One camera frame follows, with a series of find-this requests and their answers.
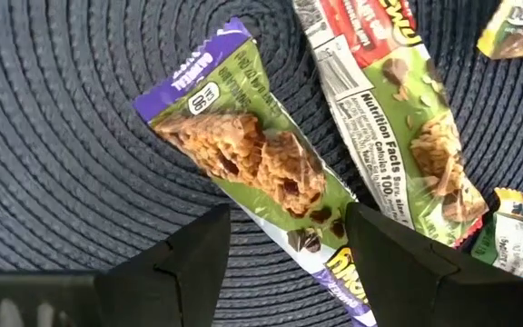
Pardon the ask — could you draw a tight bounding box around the red-ended granola bar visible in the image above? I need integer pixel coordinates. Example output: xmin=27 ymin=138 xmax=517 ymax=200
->
xmin=291 ymin=0 xmax=489 ymax=249

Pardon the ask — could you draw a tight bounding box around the yellow-ended granola bar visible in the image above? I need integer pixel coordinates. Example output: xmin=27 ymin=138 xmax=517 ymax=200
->
xmin=469 ymin=187 xmax=523 ymax=280
xmin=476 ymin=0 xmax=523 ymax=61

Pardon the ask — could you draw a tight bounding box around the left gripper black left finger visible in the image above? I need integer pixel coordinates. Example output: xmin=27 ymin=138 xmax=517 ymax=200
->
xmin=94 ymin=203 xmax=232 ymax=327

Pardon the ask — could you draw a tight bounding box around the purple-ended granola bar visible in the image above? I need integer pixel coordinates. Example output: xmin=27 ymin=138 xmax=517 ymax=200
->
xmin=132 ymin=16 xmax=379 ymax=327

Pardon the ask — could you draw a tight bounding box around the round dark woven placemat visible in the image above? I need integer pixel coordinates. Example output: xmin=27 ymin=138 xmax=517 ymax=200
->
xmin=0 ymin=0 xmax=523 ymax=327

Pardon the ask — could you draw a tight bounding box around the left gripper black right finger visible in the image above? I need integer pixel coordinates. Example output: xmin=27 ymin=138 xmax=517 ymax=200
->
xmin=343 ymin=202 xmax=523 ymax=327

